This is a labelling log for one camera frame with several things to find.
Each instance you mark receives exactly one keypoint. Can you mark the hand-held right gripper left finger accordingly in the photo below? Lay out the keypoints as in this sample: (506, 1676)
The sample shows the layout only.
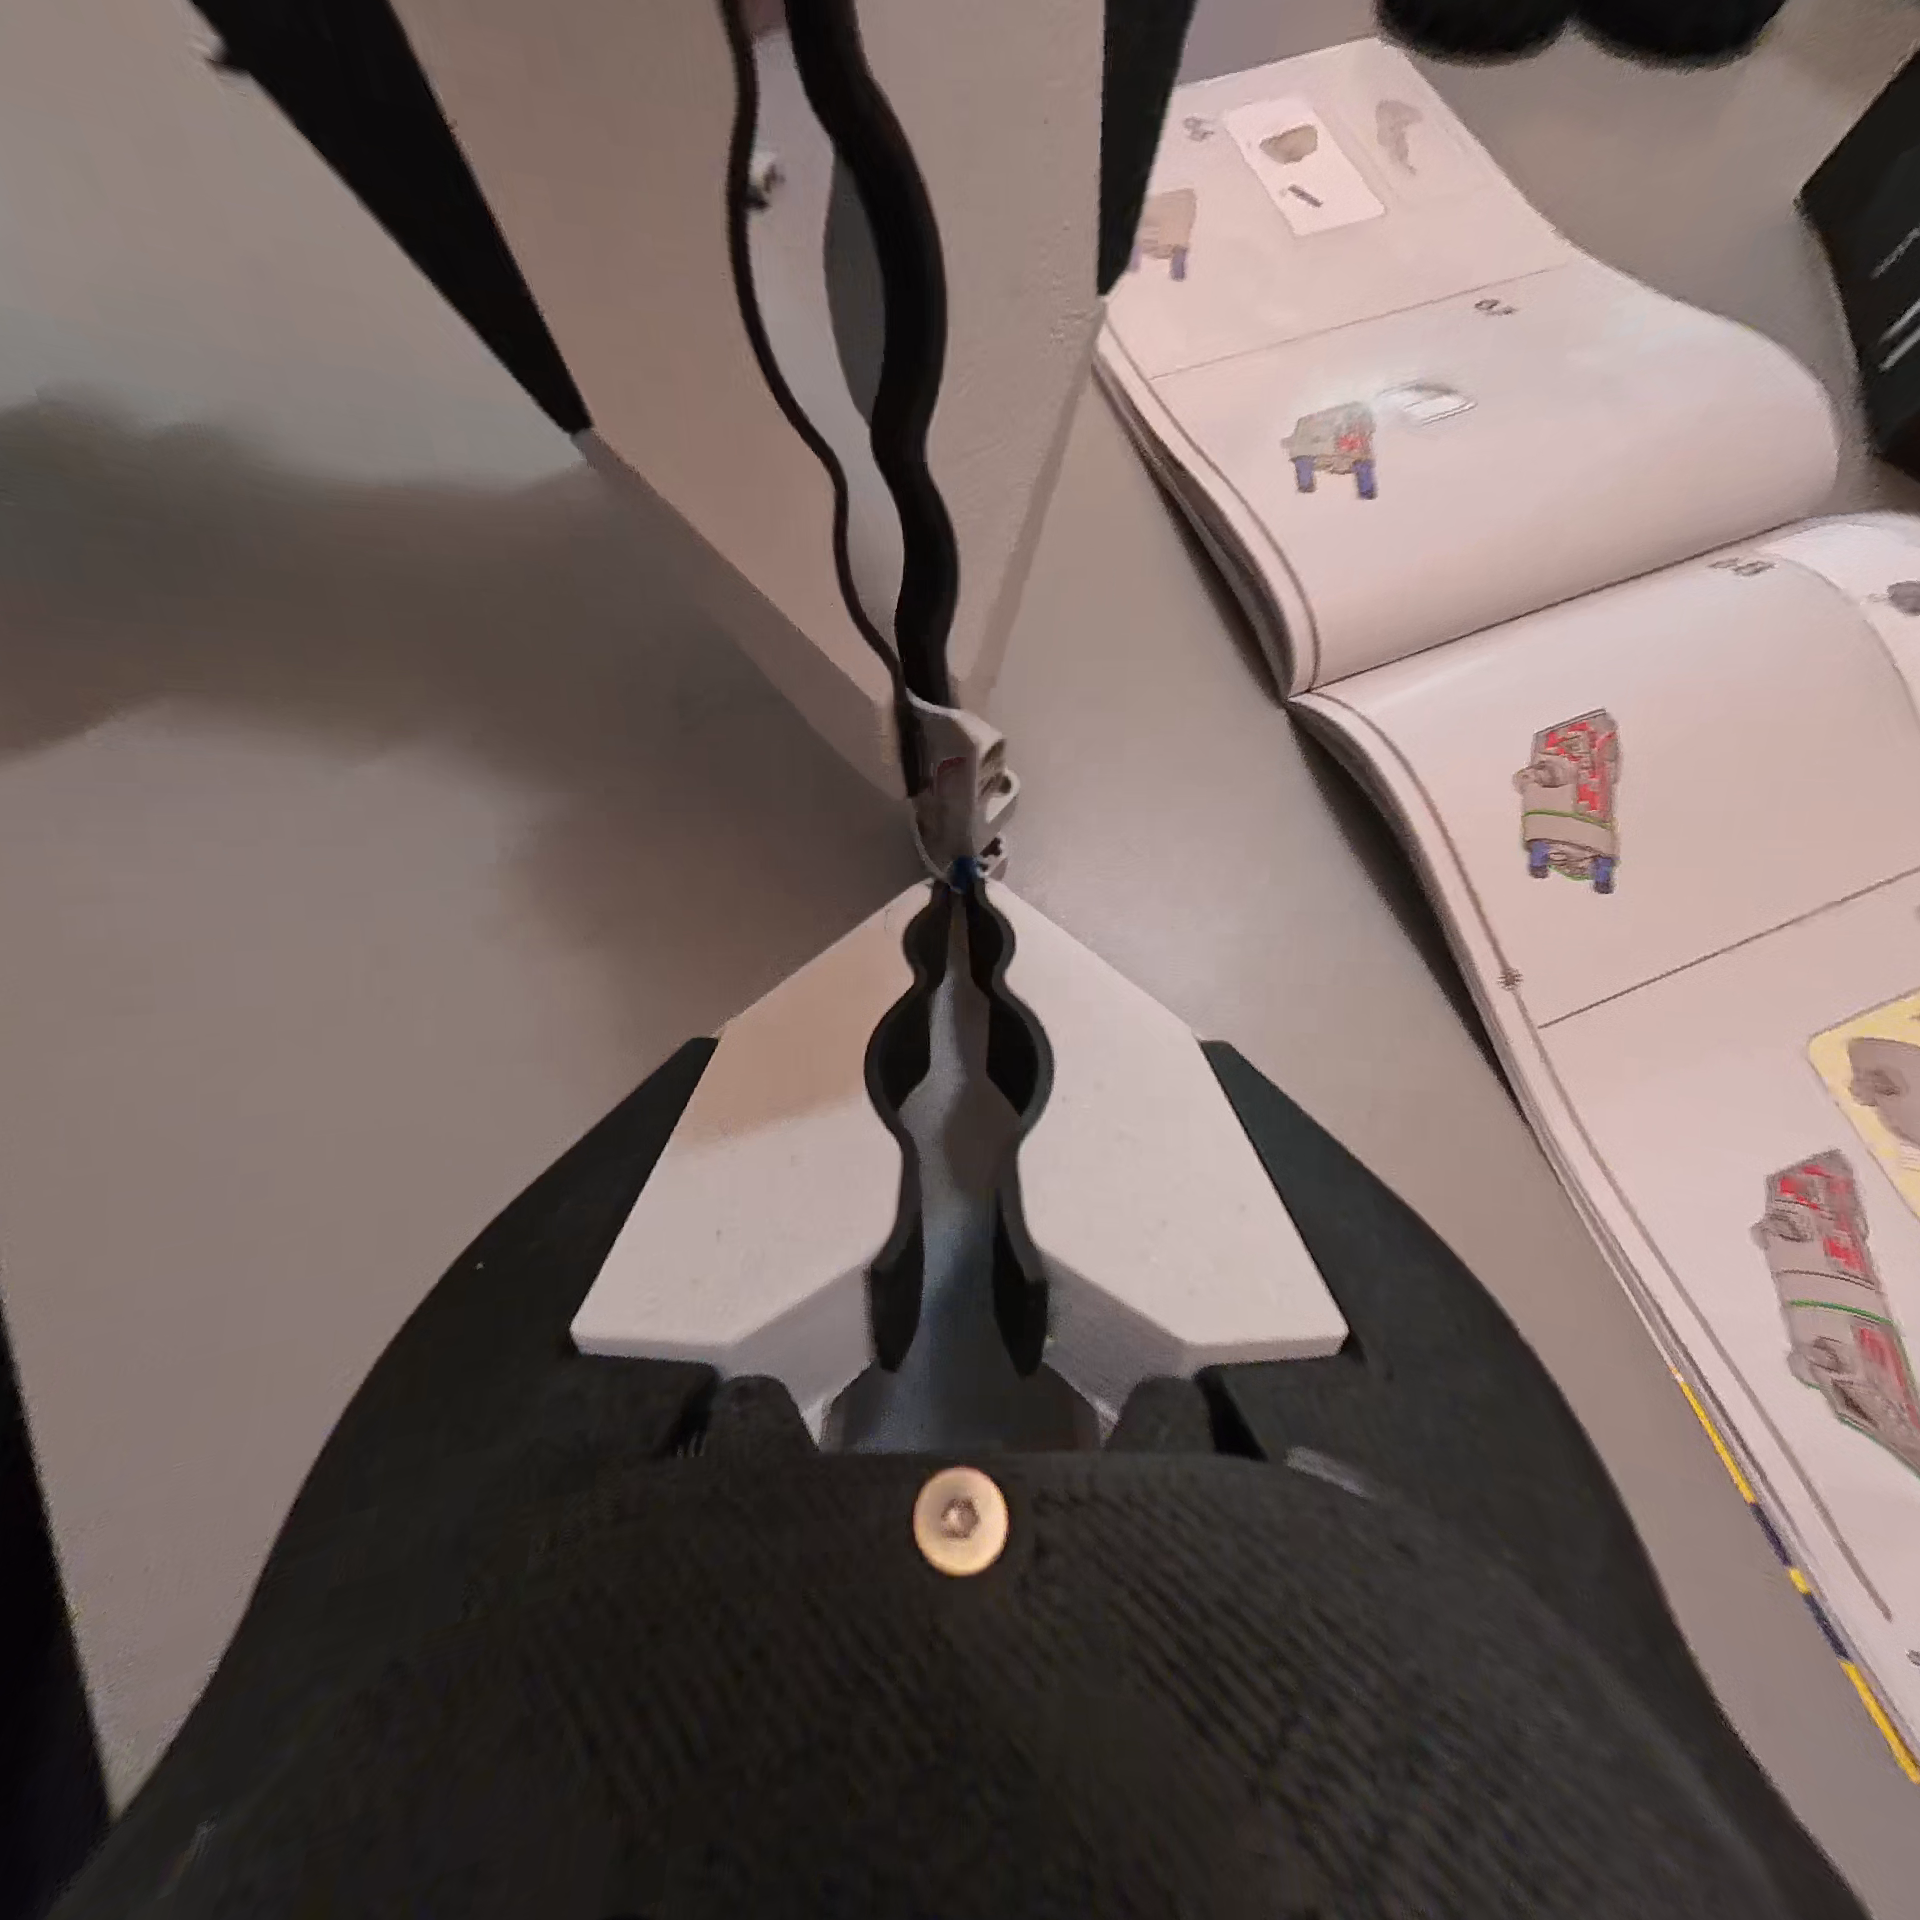
(751, 1202)

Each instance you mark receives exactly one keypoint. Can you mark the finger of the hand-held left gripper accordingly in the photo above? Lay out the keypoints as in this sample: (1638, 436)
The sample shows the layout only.
(1006, 301)
(662, 301)

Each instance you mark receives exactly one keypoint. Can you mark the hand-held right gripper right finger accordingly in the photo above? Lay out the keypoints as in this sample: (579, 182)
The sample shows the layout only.
(1170, 1202)

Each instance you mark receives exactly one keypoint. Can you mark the small grey toy brick assembly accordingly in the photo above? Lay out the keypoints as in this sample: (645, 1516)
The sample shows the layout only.
(961, 778)

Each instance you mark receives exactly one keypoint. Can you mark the open building instruction booklet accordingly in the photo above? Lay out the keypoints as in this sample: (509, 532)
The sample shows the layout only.
(1634, 751)

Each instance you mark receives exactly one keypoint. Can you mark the black toy set box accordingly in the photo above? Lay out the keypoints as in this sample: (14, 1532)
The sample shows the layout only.
(1875, 287)

